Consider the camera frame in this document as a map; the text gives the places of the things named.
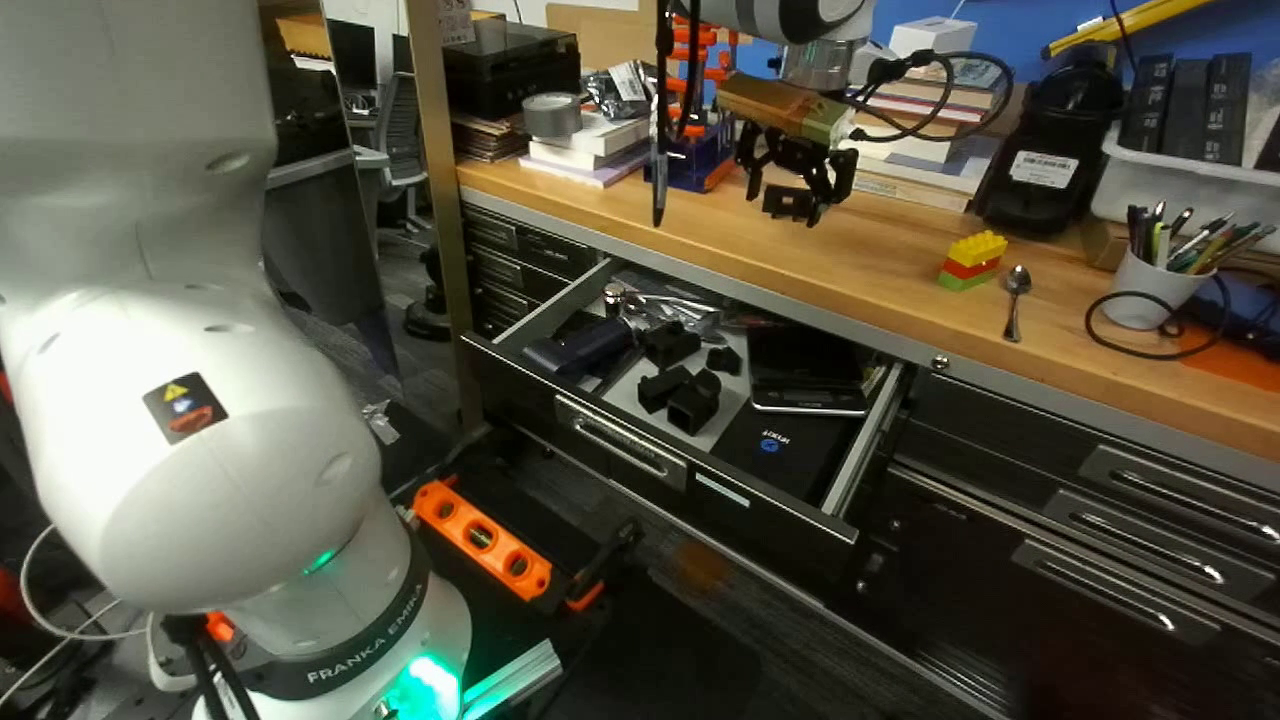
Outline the black device box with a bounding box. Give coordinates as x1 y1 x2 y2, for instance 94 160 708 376
445 21 579 122

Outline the yellow ruler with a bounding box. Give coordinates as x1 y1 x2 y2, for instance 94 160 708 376
1042 0 1214 61

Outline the dark blue flashlight case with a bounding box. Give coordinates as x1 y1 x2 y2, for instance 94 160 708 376
526 315 631 376

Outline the black bracket part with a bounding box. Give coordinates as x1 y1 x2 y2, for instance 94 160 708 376
764 186 821 223

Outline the black angled part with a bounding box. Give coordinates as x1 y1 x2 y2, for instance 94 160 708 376
637 369 694 413

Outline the black box blue logo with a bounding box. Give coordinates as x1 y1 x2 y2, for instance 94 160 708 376
714 407 859 504

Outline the white plastic bin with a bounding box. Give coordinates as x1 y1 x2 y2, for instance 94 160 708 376
1094 54 1280 223

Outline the metal drawer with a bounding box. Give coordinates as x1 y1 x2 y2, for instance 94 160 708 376
466 259 903 585

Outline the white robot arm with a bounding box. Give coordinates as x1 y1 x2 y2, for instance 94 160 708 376
0 0 474 720

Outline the gold wrist camera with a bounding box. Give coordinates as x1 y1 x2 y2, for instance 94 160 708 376
717 71 856 149

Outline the orange handled tool set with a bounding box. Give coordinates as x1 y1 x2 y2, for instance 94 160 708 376
659 14 739 193

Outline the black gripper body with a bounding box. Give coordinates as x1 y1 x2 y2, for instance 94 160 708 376
737 122 859 188

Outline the small black clip part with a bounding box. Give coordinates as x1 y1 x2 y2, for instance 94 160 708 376
708 350 746 376

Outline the metal spoon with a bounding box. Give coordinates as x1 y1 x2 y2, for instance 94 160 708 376
1005 264 1037 343

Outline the orange spirit level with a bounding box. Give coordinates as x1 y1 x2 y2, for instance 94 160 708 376
413 480 552 603

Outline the black cube block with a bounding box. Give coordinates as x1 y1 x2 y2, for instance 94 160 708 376
669 371 722 433

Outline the white small box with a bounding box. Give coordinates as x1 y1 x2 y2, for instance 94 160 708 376
887 15 978 61

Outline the colourful toy brick stack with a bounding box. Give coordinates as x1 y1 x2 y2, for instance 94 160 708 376
937 228 1007 292

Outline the black cable loop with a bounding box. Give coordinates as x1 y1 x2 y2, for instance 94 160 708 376
1080 274 1236 364

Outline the stack of books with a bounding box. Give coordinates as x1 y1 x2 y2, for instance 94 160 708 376
856 54 1017 197

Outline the crumpled silver foil bag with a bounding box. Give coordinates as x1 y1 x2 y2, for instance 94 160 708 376
584 61 655 122

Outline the black tablet in drawer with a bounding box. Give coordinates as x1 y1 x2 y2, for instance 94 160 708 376
747 325 867 415

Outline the grey duct tape roll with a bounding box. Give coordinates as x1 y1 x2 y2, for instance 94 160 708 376
519 93 579 137

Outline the white pen cup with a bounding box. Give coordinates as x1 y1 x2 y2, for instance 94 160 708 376
1099 253 1202 329

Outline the black label printer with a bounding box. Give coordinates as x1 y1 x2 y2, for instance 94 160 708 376
969 61 1124 242

